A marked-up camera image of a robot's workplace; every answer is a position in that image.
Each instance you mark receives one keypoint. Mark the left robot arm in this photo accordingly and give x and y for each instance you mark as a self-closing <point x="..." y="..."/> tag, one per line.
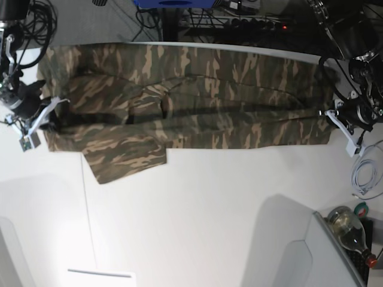
<point x="353" y="34"/>

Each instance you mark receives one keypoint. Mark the clear plastic bottle red cap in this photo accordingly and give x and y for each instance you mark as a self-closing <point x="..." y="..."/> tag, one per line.
<point x="350" y="233"/>

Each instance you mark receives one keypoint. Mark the blue bin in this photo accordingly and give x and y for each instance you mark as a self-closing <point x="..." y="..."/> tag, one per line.
<point x="174" y="3"/>

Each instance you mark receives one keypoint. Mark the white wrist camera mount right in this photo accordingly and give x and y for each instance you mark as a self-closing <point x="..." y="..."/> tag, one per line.
<point x="43" y="118"/>

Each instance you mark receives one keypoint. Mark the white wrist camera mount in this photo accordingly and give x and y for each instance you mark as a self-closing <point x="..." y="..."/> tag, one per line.
<point x="355" y="137"/>
<point x="43" y="118"/>

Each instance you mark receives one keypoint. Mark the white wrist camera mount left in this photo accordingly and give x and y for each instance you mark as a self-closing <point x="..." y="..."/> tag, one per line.
<point x="355" y="137"/>

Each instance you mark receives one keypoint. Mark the camouflage t-shirt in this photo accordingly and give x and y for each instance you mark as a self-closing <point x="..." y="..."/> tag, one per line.
<point x="124" y="106"/>

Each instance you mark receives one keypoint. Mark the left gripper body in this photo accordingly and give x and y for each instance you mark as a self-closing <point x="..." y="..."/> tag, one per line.
<point x="354" y="113"/>

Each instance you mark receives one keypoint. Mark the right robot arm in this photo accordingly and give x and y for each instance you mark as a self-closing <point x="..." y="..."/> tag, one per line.
<point x="23" y="22"/>

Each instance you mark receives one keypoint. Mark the green tape roll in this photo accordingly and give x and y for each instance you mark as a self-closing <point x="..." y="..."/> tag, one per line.
<point x="361" y="210"/>

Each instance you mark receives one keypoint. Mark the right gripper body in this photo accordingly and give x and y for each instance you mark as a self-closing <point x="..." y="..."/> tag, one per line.
<point x="24" y="101"/>

